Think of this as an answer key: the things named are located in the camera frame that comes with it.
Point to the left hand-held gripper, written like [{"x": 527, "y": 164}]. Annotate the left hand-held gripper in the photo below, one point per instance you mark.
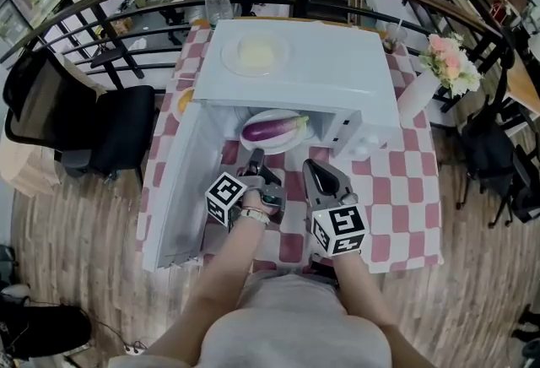
[{"x": 225, "y": 195}]

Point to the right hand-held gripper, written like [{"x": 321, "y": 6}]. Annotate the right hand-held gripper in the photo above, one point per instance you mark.
[{"x": 341, "y": 227}]

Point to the white oval plate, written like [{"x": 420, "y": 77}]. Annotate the white oval plate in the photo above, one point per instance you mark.
[{"x": 274, "y": 148}]

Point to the purple eggplant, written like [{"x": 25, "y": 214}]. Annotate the purple eggplant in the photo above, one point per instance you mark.
[{"x": 270, "y": 130}]

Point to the white microwave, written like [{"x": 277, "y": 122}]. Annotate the white microwave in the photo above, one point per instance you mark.
[{"x": 337, "y": 62}]

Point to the person's left forearm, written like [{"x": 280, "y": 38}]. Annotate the person's left forearm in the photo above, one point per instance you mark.
[{"x": 223, "y": 273}]

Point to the person's right forearm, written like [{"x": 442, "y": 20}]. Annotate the person's right forearm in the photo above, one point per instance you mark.
[{"x": 358, "y": 290}]

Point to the person's left hand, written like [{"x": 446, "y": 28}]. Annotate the person's left hand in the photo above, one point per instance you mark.
[{"x": 255, "y": 201}]

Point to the pale wristwatch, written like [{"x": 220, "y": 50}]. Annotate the pale wristwatch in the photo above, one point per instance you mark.
[{"x": 255, "y": 216}]

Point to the table with checkered cloth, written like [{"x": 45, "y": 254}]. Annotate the table with checkered cloth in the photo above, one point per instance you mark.
[{"x": 401, "y": 189}]

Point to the orange fruit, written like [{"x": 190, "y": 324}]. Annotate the orange fruit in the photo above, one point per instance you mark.
[{"x": 185, "y": 101}]

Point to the plate with yellow food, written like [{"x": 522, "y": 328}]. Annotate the plate with yellow food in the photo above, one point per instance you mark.
[{"x": 255, "y": 52}]

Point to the white vase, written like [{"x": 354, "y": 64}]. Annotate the white vase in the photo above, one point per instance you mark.
[{"x": 417, "y": 100}]

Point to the person's torso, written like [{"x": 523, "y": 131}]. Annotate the person's torso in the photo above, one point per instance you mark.
[{"x": 295, "y": 328}]

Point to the black office chair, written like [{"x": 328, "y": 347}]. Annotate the black office chair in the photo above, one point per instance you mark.
[
  {"x": 525, "y": 193},
  {"x": 109, "y": 126},
  {"x": 485, "y": 151}
]

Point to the clear plastic bottle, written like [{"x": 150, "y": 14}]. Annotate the clear plastic bottle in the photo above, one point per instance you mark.
[{"x": 218, "y": 5}]

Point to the clear cup with straw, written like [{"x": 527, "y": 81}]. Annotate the clear cup with straw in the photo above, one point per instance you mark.
[{"x": 393, "y": 37}]

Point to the pink flower bouquet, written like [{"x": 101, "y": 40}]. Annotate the pink flower bouquet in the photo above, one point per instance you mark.
[{"x": 451, "y": 62}]

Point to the wooden desk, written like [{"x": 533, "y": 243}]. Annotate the wooden desk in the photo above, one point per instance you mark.
[{"x": 523, "y": 83}]

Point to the round table with beige cloth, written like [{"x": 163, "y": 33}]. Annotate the round table with beige cloth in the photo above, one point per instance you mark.
[{"x": 25, "y": 168}]

